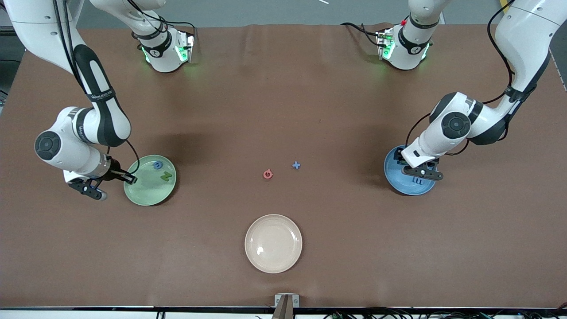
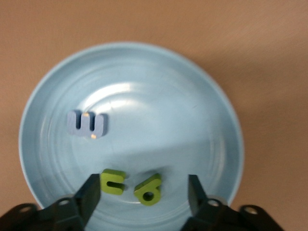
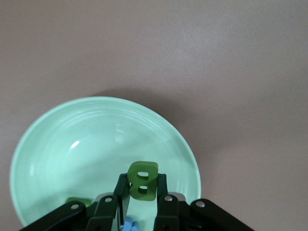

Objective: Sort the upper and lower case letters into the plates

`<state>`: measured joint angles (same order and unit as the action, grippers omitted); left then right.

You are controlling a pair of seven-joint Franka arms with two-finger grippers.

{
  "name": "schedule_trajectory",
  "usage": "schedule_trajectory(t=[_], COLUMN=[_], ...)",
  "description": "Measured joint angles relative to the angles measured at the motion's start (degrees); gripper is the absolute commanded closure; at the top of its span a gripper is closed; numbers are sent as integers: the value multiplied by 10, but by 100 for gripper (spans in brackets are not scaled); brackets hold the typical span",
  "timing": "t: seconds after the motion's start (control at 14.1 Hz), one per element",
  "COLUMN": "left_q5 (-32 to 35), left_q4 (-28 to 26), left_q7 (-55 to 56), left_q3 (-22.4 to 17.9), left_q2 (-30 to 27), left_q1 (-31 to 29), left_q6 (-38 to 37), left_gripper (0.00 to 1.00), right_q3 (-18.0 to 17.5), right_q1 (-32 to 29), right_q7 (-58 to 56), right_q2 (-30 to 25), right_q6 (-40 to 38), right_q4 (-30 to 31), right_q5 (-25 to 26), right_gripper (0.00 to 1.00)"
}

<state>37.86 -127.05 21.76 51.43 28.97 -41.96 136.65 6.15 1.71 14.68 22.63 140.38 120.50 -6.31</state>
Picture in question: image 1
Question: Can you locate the black cable bundle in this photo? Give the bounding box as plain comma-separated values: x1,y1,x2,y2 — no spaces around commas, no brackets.
323,303,567,319

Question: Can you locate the blue plate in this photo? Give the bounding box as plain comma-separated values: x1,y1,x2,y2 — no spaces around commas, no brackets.
384,144,438,196

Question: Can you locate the metal base connector plate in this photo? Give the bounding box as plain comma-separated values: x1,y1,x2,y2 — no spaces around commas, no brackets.
376,27,396,61
175,30,196,63

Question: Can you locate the grey metal mount bracket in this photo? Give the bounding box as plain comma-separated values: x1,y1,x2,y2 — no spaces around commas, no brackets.
274,293,300,319

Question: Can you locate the green plate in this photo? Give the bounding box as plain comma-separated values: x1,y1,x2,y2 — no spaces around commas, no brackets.
124,155,177,206

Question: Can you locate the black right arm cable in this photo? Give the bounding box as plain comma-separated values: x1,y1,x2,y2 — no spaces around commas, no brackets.
53,0,140,176

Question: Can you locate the black base cable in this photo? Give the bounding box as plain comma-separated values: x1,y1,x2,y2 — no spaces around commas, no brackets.
340,22,381,47

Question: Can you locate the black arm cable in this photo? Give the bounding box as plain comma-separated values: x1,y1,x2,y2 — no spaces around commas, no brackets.
405,0,518,156
53,0,140,176

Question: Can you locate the beige plate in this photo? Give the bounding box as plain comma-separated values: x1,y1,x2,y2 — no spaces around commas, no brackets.
245,214,303,274

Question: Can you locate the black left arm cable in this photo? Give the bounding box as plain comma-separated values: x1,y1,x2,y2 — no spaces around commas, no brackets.
405,0,518,156

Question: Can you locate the brown table mat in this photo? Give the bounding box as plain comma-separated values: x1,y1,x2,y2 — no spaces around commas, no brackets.
0,23,567,309

